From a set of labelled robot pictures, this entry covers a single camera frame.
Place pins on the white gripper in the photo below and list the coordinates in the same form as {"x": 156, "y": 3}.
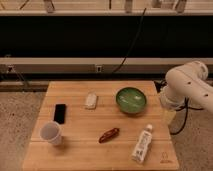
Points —
{"x": 170, "y": 99}

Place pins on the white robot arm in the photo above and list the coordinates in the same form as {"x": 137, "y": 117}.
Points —
{"x": 186, "y": 81}

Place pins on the green bowl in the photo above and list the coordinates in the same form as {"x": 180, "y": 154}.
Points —
{"x": 131, "y": 100}

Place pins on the white tube with cap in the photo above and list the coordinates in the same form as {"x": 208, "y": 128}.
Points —
{"x": 142, "y": 145}

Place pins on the wooden cutting board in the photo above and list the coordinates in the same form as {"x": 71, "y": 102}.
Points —
{"x": 80, "y": 149}

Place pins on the red chili pepper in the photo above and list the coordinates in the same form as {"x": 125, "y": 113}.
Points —
{"x": 109, "y": 134}

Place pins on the white paper cup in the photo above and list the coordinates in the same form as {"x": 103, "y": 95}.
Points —
{"x": 51, "y": 133}

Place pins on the center wall outlet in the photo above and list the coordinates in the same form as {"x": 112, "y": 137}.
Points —
{"x": 99, "y": 69}

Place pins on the wall outlet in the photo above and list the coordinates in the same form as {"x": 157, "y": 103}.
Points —
{"x": 10, "y": 69}
{"x": 99, "y": 69}

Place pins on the left wall outlet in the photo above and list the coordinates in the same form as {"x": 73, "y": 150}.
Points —
{"x": 10, "y": 69}

